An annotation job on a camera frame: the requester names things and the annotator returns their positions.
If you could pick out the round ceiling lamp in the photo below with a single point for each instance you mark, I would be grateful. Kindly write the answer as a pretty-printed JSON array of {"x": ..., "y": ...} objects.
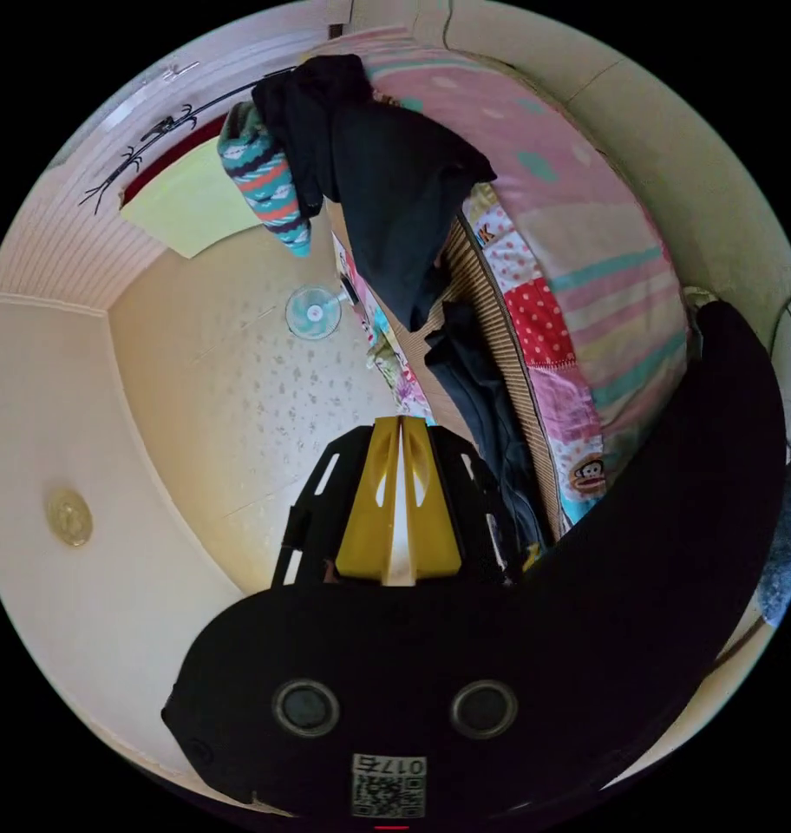
[{"x": 69, "y": 518}]

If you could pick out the black pants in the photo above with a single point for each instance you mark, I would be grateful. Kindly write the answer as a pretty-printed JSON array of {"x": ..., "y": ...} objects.
[{"x": 480, "y": 403}]

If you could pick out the teal electric fan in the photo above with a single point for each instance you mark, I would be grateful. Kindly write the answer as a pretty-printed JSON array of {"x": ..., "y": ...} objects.
[{"x": 313, "y": 312}]

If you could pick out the pink striped rolled blanket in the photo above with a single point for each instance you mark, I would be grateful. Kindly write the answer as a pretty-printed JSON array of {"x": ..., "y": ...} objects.
[{"x": 584, "y": 195}]

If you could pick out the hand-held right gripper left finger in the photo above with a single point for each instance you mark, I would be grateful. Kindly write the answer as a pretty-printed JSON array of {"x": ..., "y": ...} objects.
[{"x": 364, "y": 514}]

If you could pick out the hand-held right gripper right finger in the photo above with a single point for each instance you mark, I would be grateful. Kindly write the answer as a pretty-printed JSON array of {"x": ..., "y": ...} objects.
[{"x": 434, "y": 520}]

